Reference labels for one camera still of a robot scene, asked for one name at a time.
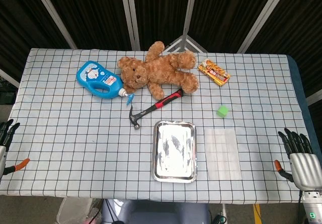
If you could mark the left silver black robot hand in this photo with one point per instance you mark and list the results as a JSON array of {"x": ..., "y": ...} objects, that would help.
[{"x": 7, "y": 133}]

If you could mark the red black claw hammer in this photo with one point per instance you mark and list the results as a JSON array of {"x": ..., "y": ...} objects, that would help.
[{"x": 156, "y": 106}]

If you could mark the white plastic container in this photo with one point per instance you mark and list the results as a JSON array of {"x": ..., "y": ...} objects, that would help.
[{"x": 73, "y": 210}]

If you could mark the stainless steel tray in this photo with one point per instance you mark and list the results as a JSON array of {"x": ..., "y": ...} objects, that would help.
[{"x": 174, "y": 151}]

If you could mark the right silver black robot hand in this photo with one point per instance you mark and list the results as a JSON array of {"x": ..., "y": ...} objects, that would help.
[{"x": 303, "y": 168}]

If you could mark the black folding screen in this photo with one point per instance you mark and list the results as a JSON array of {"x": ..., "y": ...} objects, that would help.
[{"x": 98, "y": 12}]

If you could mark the blue table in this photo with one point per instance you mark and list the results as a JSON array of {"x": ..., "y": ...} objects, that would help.
[{"x": 302, "y": 90}]

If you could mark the blue detergent bottle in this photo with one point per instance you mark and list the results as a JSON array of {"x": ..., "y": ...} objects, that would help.
[{"x": 96, "y": 79}]

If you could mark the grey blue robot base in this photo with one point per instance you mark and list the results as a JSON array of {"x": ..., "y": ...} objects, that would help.
[{"x": 156, "y": 212}]

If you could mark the blue bottle cap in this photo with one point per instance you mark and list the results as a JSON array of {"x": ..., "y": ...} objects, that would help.
[{"x": 129, "y": 99}]

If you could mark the white grid tablecloth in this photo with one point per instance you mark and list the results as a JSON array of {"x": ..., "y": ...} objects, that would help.
[{"x": 75, "y": 138}]

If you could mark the orange yellow snack box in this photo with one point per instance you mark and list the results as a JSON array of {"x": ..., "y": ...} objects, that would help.
[{"x": 213, "y": 71}]

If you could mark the clear plastic sheet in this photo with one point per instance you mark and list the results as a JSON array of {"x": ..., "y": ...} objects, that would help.
[{"x": 222, "y": 154}]

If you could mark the green cube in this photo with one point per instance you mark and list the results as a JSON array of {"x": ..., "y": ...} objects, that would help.
[{"x": 222, "y": 111}]

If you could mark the brown teddy bear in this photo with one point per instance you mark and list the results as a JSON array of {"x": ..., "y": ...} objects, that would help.
[{"x": 161, "y": 71}]

